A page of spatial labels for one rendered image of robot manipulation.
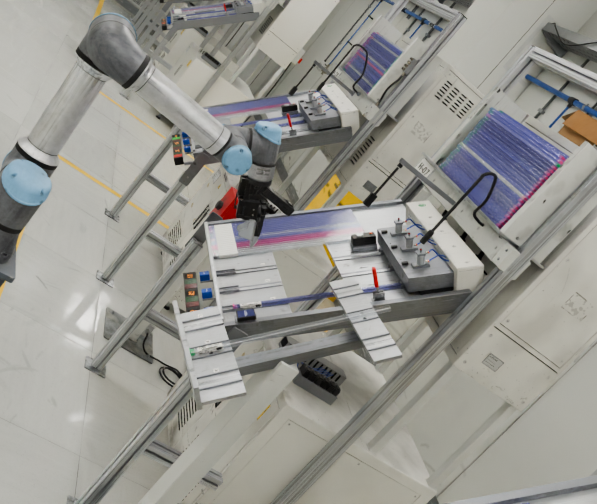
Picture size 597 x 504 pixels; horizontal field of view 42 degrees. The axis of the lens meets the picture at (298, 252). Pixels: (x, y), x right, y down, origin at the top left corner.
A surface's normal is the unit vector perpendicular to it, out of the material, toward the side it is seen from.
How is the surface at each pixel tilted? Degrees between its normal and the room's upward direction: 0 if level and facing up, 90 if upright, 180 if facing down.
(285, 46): 90
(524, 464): 90
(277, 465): 90
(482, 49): 90
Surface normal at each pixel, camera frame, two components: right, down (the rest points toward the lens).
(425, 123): 0.17, 0.44
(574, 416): -0.75, -0.52
